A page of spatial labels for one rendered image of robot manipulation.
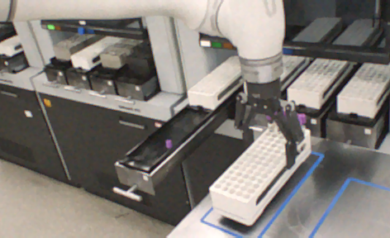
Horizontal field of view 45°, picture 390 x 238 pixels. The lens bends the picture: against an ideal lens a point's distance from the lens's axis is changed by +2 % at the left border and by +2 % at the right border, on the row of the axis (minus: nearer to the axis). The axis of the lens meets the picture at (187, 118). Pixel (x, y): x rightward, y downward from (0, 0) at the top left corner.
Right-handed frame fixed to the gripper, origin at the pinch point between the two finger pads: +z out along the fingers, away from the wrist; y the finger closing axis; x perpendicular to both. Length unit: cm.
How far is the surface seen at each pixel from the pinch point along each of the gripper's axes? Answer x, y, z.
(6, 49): 28, -163, 4
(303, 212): -7.5, 11.8, 7.6
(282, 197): -5.1, 5.3, 7.6
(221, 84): 31.1, -36.1, 3.2
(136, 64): 36, -80, 4
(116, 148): 28, -98, 45
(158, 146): 0.0, -38.6, 9.2
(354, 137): 32.1, 7.4, 13.2
